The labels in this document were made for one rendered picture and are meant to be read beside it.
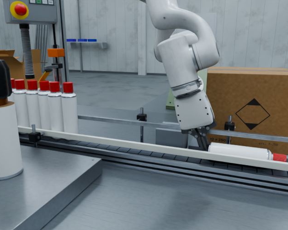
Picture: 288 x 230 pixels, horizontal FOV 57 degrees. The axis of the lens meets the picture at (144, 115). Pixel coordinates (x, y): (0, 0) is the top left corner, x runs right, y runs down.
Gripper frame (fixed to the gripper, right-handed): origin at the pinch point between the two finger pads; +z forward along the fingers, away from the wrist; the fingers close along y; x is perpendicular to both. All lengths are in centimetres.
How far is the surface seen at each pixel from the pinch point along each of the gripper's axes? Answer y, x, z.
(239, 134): -10.2, -3.1, 0.8
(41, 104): 51, 2, -27
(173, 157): 9.5, 3.1, 1.8
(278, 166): -18.1, 4.3, 9.3
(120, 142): 24.5, 4.3, -7.0
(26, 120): 61, 2, -23
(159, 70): 298, -896, -29
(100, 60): 523, -895, -145
